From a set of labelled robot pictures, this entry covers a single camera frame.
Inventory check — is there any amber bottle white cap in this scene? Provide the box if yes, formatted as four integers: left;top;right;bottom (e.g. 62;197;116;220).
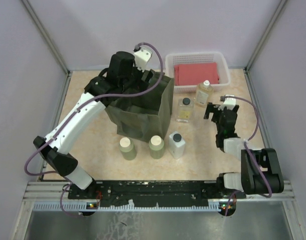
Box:
195;80;214;107

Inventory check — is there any green canvas bag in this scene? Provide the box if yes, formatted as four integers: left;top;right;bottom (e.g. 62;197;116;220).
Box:
106;75;174;142

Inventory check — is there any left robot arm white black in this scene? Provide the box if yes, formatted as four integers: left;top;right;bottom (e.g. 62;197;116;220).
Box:
34;47;152;199

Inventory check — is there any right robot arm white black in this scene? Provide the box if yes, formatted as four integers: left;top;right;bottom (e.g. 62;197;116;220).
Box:
204;102;284;198

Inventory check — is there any clear square bottle black cap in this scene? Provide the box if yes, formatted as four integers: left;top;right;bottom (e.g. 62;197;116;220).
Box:
176;97;194;123

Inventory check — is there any white plastic basket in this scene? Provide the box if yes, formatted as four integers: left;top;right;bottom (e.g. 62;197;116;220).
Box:
165;51;231;93

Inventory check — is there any red folded cloth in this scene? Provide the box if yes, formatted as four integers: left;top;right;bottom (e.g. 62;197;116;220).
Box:
174;62;219;86

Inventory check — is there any white square bottle black cap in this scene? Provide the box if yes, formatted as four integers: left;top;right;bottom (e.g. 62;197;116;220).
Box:
168;131;186;160

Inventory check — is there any right green bottle beige cap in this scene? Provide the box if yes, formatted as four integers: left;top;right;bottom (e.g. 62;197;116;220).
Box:
149;135;165;160

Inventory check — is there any green bottle beige cap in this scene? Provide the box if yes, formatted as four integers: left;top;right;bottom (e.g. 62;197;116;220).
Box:
119;137;137;161
149;135;165;160

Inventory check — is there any left green bottle beige cap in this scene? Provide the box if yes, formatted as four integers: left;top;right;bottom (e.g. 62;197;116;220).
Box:
119;137;137;161

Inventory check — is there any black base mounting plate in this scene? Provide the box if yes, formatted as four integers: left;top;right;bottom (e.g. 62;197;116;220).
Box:
68;179;234;210

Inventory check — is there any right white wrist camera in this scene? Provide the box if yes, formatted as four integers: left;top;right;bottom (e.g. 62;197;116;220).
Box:
218;94;236;111

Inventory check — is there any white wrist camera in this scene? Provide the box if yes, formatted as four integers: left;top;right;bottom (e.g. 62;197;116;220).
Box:
218;94;236;111
133;45;152;72

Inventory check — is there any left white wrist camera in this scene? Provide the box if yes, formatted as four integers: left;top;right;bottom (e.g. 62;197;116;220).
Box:
133;45;152;72

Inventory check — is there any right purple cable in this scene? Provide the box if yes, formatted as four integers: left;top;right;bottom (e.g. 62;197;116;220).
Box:
224;96;273;216

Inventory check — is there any purple cable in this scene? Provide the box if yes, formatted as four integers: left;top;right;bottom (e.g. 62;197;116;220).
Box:
25;41;166;218
224;96;273;216

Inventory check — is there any aluminium front rail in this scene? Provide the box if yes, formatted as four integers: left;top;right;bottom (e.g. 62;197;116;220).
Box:
23;180;295;216

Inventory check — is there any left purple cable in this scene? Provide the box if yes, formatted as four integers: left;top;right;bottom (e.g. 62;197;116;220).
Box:
25;41;166;218

